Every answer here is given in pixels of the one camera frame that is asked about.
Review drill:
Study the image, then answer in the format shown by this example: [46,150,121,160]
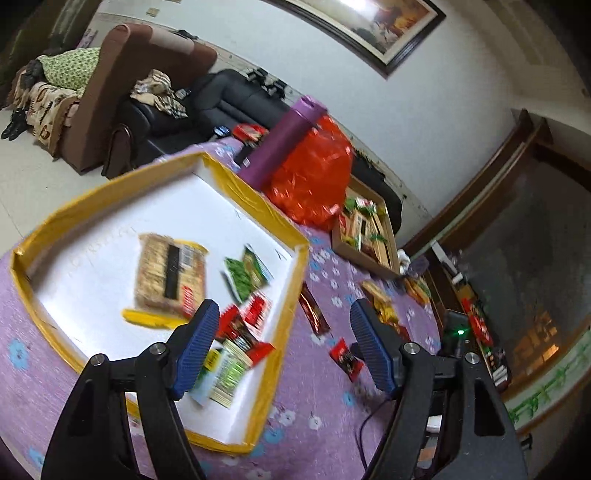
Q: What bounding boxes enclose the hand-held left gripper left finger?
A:
[41,299,221,480]

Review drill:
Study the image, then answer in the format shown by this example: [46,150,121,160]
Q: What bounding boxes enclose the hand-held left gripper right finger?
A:
[348,298,530,480]

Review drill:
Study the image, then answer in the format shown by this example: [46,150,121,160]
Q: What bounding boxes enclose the white green candy packet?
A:
[210,346,253,410]

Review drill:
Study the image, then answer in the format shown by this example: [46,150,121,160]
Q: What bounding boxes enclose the red black candy packet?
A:
[216,306,276,366]

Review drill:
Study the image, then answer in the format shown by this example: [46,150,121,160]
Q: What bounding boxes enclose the small red candy packet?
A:
[241,292,271,332]

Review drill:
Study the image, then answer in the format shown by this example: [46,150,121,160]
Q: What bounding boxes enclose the clear long cracker packet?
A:
[121,232,209,329]

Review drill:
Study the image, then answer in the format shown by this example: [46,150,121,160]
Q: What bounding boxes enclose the green pea packet white ends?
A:
[223,244,274,304]

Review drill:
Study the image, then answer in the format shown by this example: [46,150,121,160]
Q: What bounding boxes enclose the white tray with yellow edge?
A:
[9,151,310,456]

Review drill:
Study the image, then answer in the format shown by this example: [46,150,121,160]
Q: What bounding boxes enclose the dark red candy packet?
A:
[329,337,366,382]

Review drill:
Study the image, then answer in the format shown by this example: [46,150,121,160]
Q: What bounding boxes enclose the yellow snack packet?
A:
[375,299,401,325]

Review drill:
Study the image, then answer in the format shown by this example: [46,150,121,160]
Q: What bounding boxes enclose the pile of orange snack packets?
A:
[403,274,433,306]

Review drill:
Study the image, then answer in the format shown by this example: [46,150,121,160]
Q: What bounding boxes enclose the long red wafer packet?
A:
[297,281,332,336]

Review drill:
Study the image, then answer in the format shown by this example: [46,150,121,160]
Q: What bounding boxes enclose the purple floral tablecloth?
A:
[0,137,445,480]

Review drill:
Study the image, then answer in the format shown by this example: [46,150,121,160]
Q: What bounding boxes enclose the cardboard box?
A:
[331,174,403,279]

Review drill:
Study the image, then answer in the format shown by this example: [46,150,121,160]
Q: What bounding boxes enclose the pile of boxed snack packets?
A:
[339,196,393,266]

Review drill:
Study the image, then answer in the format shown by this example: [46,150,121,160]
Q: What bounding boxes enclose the wooden cabinet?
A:
[401,107,591,444]

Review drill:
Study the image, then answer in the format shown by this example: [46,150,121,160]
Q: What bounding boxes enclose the red plastic bag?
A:
[269,114,355,232]

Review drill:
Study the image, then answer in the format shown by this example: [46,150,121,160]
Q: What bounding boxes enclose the purple rolled mat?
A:
[239,95,329,191]

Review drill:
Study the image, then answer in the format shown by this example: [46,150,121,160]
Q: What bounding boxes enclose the red flat box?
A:
[232,123,269,142]

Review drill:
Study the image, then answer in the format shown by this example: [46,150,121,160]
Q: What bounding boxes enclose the black sofa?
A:
[115,68,302,168]

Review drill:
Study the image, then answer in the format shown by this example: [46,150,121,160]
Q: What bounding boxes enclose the beige checked cloth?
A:
[130,69,188,119]

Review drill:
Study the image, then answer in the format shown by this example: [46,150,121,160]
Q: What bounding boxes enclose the brown armchair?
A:
[61,23,219,175]

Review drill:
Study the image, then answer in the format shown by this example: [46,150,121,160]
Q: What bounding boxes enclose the beige patterned blanket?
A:
[13,79,79,156]

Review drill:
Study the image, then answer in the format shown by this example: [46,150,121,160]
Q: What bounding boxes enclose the black shoes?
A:
[1,107,29,142]

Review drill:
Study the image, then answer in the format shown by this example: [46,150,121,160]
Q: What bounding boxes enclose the green floral blanket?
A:
[34,46,101,89]

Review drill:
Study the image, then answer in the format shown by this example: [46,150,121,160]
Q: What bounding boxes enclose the framed painting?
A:
[265,0,447,78]

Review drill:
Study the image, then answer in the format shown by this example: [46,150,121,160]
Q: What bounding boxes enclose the black cable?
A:
[357,396,394,468]

